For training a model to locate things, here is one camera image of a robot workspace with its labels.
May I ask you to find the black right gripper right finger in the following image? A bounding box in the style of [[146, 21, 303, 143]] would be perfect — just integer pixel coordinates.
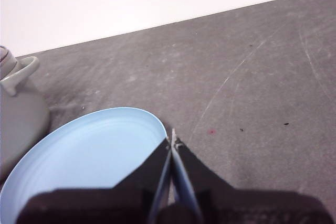
[[171, 129, 336, 224]]

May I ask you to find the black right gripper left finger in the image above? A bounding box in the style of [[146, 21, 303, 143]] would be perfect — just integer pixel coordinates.
[[15, 137, 173, 224]]

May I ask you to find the light blue round plate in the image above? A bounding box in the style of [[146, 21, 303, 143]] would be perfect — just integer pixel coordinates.
[[0, 106, 169, 204]]

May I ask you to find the pale green electric steamer pot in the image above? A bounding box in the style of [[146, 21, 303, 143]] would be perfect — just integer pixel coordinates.
[[0, 50, 50, 183]]

